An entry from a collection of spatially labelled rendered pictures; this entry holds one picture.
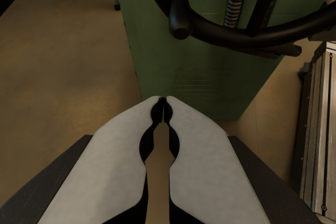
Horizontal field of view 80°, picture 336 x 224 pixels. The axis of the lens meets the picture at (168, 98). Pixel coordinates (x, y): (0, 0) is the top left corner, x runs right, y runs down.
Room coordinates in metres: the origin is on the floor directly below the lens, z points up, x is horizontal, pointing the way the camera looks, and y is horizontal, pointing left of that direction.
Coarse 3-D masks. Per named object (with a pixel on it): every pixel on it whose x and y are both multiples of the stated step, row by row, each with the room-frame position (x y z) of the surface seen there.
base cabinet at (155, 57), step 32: (128, 0) 0.40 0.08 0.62; (192, 0) 0.39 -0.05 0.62; (224, 0) 0.39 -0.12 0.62; (256, 0) 0.39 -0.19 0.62; (288, 0) 0.39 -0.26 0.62; (320, 0) 0.39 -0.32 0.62; (128, 32) 0.40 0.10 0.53; (160, 32) 0.39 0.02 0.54; (160, 64) 0.39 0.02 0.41; (192, 64) 0.39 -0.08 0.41; (224, 64) 0.39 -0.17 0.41; (256, 64) 0.39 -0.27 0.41; (192, 96) 0.39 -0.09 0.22; (224, 96) 0.39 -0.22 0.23
